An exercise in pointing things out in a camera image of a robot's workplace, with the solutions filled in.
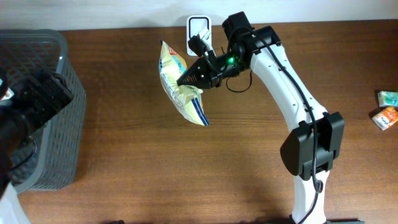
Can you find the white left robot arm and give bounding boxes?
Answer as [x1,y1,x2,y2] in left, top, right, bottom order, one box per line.
[1,67,73,223]

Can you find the yellow snack bag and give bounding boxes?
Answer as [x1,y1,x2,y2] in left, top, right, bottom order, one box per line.
[159,40,209,126]

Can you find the green tissue pack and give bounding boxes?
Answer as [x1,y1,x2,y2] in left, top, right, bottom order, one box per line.
[377,91,398,108]

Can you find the orange tissue pack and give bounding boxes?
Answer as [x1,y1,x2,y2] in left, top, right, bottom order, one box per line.
[372,106,397,131]

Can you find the grey plastic mesh basket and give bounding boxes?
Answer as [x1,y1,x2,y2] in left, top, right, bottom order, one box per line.
[1,29,87,194]

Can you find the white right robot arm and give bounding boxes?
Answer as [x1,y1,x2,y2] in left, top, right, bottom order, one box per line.
[177,12,345,223]

